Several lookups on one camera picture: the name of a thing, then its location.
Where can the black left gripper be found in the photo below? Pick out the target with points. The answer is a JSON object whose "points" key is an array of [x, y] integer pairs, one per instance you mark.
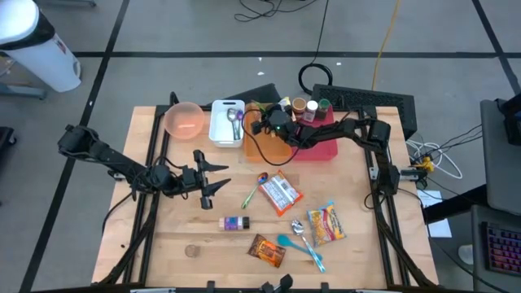
{"points": [[191, 181]]}

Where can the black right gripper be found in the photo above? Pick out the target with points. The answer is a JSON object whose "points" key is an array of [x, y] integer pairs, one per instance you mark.
{"points": [[278, 122]]}

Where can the green pink ramen pack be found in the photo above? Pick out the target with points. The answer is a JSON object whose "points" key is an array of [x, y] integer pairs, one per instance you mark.
{"points": [[255, 105]]}

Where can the yellow Maruchan ramen pack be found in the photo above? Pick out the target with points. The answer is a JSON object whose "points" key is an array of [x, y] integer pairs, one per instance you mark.
{"points": [[285, 101]]}

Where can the purple iridescent spoon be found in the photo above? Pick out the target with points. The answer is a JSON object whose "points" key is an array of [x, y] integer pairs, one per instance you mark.
{"points": [[240, 115]]}

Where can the brown spice jar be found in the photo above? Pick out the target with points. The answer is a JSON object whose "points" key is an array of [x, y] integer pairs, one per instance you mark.
{"points": [[299, 106]]}

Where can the dark metal spoon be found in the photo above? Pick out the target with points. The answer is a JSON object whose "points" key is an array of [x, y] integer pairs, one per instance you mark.
{"points": [[237, 136]]}

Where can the small clear glass bottle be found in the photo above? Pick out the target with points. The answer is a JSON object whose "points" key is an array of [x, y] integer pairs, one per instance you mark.
{"points": [[311, 109]]}

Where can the green lid glass jar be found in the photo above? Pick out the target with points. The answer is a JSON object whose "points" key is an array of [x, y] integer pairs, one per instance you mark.
{"points": [[323, 106]]}

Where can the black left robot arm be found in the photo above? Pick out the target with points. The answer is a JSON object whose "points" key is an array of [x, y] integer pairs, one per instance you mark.
{"points": [[106, 154]]}

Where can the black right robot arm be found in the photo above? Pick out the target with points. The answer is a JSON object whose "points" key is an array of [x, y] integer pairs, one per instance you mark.
{"points": [[334, 132]]}

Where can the orange plastic bin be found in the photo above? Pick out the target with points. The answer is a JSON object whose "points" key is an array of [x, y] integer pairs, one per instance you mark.
{"points": [[270, 146]]}

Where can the white plastic bin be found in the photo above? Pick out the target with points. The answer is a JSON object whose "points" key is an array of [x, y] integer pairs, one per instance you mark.
{"points": [[217, 126]]}

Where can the purple label spice jar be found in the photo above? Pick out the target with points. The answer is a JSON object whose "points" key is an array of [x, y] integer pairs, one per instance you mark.
{"points": [[234, 223]]}

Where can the pink translucent bowl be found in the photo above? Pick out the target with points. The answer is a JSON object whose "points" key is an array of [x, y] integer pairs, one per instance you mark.
{"points": [[184, 121]]}

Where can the orange Maruchan ramen pack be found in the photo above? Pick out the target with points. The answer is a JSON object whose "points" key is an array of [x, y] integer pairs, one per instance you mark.
{"points": [[281, 193]]}

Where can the pink plastic bin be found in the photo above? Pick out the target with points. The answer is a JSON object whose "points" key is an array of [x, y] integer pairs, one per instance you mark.
{"points": [[325, 152]]}

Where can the brown orange snack bag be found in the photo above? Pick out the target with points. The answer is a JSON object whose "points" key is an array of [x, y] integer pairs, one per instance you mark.
{"points": [[266, 250]]}

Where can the teal plastic spoon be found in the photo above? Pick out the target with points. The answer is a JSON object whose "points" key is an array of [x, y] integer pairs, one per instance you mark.
{"points": [[285, 241]]}

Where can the black perforated panel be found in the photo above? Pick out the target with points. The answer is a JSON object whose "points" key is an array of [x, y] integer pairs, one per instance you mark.
{"points": [[366, 99]]}

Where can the black table edge clamp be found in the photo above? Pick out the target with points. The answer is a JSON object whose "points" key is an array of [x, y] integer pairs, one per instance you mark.
{"points": [[210, 287], [324, 287]]}

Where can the yellow red snack packet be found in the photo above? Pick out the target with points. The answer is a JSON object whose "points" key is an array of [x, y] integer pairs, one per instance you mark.
{"points": [[325, 228]]}

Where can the black angular device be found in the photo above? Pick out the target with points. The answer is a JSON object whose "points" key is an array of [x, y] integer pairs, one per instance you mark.
{"points": [[285, 282]]}

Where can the yellow plug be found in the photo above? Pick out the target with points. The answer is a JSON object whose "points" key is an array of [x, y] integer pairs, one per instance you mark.
{"points": [[426, 164]]}

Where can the black desk leg bar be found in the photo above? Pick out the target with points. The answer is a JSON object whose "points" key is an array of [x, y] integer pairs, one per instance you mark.
{"points": [[452, 205]]}

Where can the white trash bin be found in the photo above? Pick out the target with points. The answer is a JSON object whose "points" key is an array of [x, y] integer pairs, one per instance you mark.
{"points": [[40, 61]]}

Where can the white paper sheet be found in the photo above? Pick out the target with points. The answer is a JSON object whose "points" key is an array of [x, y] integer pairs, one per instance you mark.
{"points": [[441, 230]]}

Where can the black floor object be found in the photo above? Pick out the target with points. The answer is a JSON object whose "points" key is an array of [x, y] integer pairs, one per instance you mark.
{"points": [[6, 136]]}

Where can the black desk device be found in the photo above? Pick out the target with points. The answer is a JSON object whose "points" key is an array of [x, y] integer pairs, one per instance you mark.
{"points": [[513, 126]]}

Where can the dark grey desk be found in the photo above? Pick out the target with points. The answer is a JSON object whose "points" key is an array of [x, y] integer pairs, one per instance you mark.
{"points": [[478, 252]]}

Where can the backlit keyboard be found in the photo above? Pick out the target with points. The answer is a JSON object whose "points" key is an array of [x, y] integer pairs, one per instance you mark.
{"points": [[504, 248]]}

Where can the black aluminium table frame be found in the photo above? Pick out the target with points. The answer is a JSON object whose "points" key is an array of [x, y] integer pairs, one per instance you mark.
{"points": [[148, 244]]}

